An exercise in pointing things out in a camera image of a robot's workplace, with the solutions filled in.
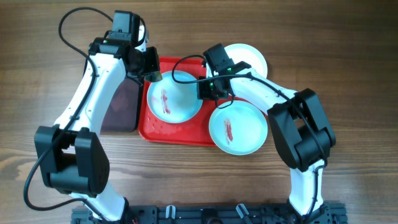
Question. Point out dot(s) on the black rectangular tray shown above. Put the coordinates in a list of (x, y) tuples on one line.
[(115, 99)]

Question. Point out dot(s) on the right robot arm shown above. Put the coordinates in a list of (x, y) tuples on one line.
[(302, 133)]

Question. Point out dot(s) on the light blue plate front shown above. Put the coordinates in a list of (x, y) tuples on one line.
[(239, 129)]

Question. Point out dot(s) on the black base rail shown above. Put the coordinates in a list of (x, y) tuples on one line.
[(265, 214)]

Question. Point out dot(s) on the green yellow sponge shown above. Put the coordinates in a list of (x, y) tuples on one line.
[(155, 76)]

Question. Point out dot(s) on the white plate with stain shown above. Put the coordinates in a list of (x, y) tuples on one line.
[(250, 55)]

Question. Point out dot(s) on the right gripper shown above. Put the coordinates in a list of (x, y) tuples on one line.
[(203, 94)]

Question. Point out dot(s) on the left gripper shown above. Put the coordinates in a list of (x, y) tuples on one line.
[(154, 65)]

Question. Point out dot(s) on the light blue plate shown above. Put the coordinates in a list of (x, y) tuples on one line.
[(239, 129), (173, 102)]

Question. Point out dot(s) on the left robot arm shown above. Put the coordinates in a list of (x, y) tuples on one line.
[(71, 158)]

